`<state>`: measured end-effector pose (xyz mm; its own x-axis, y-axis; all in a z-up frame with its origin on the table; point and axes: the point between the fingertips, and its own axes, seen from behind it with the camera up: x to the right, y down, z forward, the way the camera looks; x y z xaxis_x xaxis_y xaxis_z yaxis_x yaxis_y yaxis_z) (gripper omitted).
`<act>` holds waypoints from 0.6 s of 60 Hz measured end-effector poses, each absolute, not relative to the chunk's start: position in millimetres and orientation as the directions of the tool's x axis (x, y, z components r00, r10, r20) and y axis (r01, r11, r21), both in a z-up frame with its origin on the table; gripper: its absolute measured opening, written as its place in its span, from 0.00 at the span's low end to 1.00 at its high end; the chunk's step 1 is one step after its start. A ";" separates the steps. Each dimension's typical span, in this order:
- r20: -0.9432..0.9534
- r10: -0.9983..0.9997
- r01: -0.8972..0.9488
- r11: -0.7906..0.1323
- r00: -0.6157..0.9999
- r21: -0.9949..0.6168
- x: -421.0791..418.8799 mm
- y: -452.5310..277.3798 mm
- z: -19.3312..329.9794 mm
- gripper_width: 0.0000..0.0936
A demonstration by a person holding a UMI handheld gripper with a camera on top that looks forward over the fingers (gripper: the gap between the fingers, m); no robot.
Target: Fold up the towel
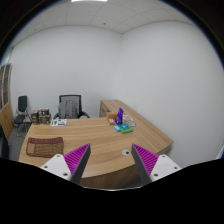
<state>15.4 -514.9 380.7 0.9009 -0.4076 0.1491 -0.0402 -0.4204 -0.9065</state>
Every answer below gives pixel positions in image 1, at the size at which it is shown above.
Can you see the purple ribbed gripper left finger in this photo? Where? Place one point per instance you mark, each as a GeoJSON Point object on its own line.
{"type": "Point", "coordinates": [69, 166]}

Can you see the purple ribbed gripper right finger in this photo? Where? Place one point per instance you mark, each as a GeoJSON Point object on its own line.
{"type": "Point", "coordinates": [152, 167]}

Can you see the brown checked folded towel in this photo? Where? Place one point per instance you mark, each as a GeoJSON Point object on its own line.
{"type": "Point", "coordinates": [47, 148]}

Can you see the wooden desk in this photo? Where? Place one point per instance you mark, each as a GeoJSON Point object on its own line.
{"type": "Point", "coordinates": [107, 167]}

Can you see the white green booklet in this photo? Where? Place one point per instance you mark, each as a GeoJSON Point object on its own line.
{"type": "Point", "coordinates": [58, 122]}

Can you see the green flat box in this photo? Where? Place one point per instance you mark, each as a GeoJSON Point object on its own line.
{"type": "Point", "coordinates": [125, 128]}

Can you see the blue small packet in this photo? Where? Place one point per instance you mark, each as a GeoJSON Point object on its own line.
{"type": "Point", "coordinates": [116, 128]}

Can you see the clear plastic bag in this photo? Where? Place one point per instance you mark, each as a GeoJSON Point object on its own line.
{"type": "Point", "coordinates": [129, 120]}

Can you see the brown cardboard boxes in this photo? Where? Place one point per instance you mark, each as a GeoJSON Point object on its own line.
{"type": "Point", "coordinates": [41, 116]}

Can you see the orange small box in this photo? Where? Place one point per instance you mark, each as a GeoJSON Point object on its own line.
{"type": "Point", "coordinates": [111, 116]}

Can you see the black mesh office chair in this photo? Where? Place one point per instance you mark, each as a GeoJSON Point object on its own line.
{"type": "Point", "coordinates": [77, 99]}

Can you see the wooden side cabinet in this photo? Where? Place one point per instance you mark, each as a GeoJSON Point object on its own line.
{"type": "Point", "coordinates": [112, 106]}

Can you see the black side chair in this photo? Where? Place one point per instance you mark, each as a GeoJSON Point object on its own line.
{"type": "Point", "coordinates": [22, 115]}

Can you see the desk cable grommet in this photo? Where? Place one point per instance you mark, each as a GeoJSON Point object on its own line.
{"type": "Point", "coordinates": [125, 152]}

